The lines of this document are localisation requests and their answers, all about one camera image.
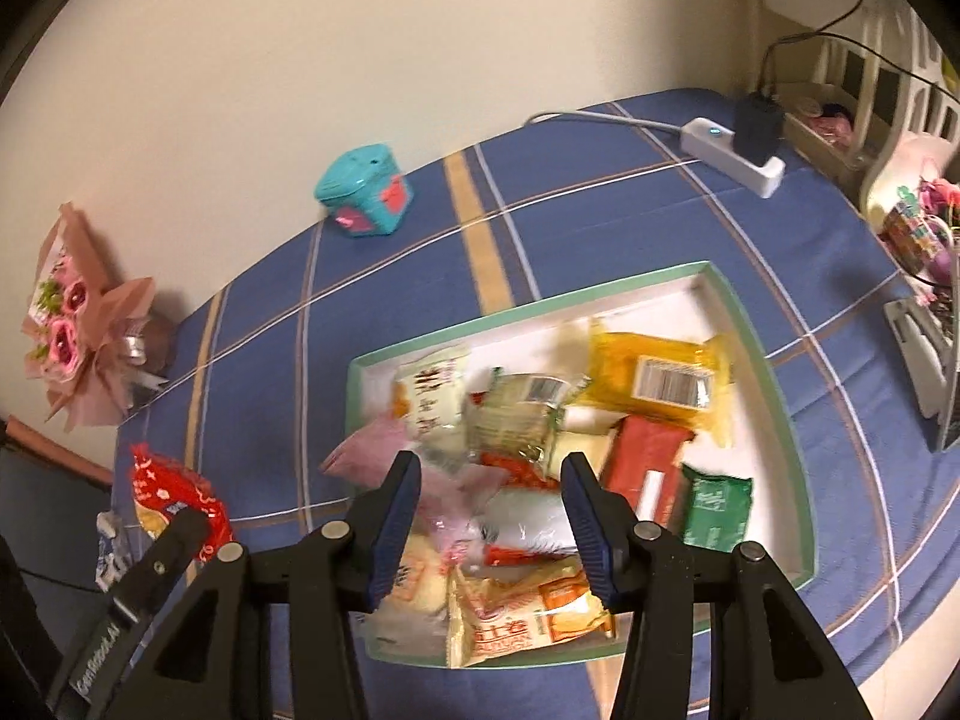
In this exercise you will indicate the clear white bun packet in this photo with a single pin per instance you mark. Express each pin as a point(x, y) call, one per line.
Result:
point(416, 585)

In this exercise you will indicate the red gold patterned packet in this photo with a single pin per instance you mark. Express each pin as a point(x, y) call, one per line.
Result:
point(517, 469)

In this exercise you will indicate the colourful toy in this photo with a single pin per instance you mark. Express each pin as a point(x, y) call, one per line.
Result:
point(919, 232)

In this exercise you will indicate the white packet with orange print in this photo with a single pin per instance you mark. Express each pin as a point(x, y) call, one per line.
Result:
point(431, 397)

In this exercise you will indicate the teal toy house box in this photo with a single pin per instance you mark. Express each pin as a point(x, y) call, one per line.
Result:
point(360, 187)

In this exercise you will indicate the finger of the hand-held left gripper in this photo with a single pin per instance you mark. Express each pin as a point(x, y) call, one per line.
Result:
point(165, 559)

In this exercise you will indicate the small red snack packet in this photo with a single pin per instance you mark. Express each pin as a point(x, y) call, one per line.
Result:
point(172, 491)

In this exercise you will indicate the pink flower bouquet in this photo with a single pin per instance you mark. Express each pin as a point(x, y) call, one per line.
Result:
point(82, 337)

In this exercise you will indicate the crumpled blue white packet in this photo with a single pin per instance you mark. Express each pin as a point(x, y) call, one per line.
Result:
point(112, 547)

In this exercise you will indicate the yellow snack packet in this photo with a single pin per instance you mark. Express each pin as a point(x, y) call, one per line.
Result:
point(622, 367)

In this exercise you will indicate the pink snack packet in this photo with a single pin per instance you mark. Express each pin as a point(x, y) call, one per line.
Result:
point(360, 457)

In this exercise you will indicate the clear green round cookie packet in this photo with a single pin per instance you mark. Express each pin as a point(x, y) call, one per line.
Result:
point(510, 420)

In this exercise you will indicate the black power adapter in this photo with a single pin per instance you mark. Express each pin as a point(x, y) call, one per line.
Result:
point(757, 124)

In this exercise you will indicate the white box with green rim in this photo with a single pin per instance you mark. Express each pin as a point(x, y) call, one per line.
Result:
point(525, 330)

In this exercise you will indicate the cream orange roll cake packet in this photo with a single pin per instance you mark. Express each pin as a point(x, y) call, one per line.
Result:
point(525, 615)

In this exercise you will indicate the white power strip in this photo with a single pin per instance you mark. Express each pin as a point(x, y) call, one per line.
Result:
point(712, 139)

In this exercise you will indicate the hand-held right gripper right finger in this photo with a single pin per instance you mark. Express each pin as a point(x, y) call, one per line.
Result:
point(596, 532)

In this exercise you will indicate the grey stand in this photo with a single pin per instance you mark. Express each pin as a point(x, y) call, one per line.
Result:
point(922, 360)

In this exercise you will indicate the white slatted rack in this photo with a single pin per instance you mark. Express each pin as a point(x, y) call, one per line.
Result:
point(892, 52)

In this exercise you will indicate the blue plaid tablecloth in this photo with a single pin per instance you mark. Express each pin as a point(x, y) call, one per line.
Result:
point(600, 225)

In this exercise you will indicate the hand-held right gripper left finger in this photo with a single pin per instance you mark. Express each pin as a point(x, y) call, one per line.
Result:
point(394, 532)

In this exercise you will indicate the dark green snack packet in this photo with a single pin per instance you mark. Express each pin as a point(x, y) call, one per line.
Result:
point(712, 506)

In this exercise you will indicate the white green cracker packet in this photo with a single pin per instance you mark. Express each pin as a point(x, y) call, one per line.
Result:
point(525, 517)

